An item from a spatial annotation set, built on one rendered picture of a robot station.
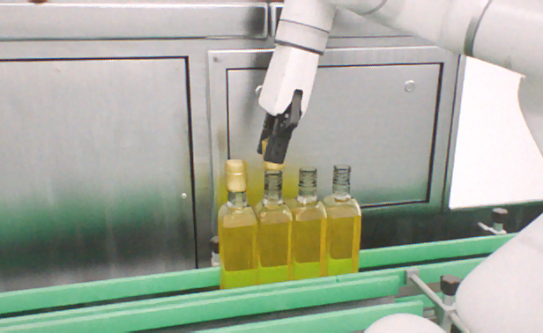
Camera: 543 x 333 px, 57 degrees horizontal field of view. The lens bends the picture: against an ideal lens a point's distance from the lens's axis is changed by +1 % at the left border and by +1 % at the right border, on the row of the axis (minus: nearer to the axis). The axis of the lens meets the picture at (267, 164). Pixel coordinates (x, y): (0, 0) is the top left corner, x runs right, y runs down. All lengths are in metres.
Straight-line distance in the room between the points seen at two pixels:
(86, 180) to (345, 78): 0.49
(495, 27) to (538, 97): 0.10
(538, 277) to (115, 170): 0.69
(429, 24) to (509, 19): 0.15
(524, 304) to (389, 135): 0.60
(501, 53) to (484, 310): 0.29
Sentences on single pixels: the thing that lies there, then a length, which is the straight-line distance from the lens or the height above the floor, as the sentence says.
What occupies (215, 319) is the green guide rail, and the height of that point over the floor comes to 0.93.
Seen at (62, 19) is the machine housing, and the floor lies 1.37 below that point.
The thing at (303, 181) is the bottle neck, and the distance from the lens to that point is 0.78.
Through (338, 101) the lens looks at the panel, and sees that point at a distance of 0.91.
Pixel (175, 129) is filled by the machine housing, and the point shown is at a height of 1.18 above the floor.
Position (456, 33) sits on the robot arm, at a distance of 0.61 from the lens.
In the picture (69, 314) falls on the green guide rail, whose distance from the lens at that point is 0.80.
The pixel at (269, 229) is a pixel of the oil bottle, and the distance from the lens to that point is 0.77.
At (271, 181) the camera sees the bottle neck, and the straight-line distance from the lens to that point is 0.76.
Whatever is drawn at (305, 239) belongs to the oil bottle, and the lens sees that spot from 0.80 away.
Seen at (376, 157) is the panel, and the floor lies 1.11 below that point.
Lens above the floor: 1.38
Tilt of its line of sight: 17 degrees down
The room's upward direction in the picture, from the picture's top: straight up
